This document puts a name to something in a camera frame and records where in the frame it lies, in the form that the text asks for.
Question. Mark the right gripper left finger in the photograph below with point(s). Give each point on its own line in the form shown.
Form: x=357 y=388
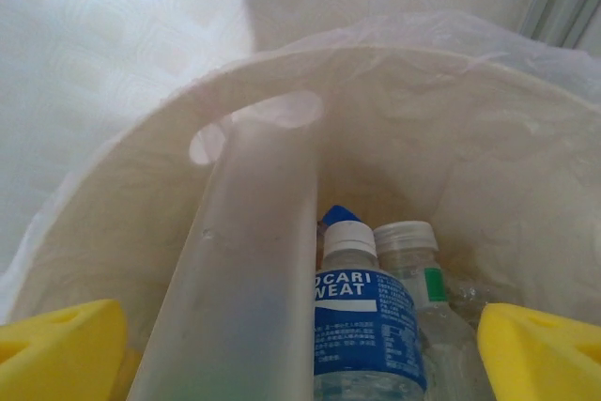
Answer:
x=56 y=354

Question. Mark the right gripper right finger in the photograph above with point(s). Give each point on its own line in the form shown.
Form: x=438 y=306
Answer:
x=544 y=359

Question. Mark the small clear bottle green label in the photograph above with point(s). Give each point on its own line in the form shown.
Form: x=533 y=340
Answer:
x=436 y=335

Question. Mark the Pocari Sweat bottle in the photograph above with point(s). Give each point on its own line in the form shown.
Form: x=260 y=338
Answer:
x=357 y=326

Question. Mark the long clear plastic container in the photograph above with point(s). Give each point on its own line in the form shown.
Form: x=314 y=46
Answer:
x=244 y=255

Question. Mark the clear bottle blue label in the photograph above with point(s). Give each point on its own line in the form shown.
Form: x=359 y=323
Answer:
x=339 y=214

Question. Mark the white waste bin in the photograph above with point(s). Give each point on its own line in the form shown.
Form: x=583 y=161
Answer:
x=469 y=138

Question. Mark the translucent bin liner bag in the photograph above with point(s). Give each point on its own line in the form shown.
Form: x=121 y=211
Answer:
x=540 y=58

